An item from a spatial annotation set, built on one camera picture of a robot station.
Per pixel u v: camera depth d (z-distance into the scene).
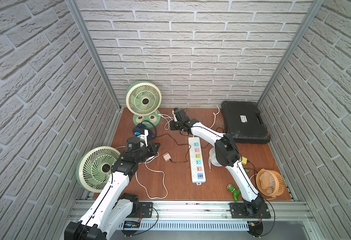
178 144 0.98
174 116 0.83
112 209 0.57
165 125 1.09
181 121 0.81
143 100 0.91
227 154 0.62
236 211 0.74
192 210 0.76
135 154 0.60
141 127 0.92
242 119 1.03
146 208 0.73
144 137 0.71
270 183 0.74
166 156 0.92
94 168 0.71
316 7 0.69
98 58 0.90
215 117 1.10
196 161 0.88
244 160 0.89
